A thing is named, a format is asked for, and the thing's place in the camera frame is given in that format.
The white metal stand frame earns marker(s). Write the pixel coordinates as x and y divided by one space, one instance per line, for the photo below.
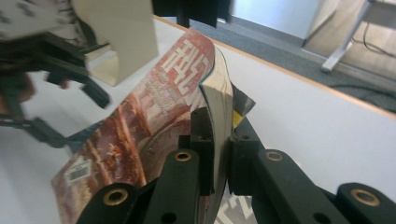
342 49

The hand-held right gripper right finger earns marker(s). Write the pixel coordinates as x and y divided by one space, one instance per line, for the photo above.
244 146

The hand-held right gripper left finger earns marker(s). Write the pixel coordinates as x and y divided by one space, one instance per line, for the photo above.
202 140

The beige metal bookend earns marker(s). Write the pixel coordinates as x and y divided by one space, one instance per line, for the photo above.
134 37

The black stand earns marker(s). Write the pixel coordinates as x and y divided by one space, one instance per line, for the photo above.
193 11

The red-brown magazine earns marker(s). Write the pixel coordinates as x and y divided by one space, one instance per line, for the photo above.
149 102

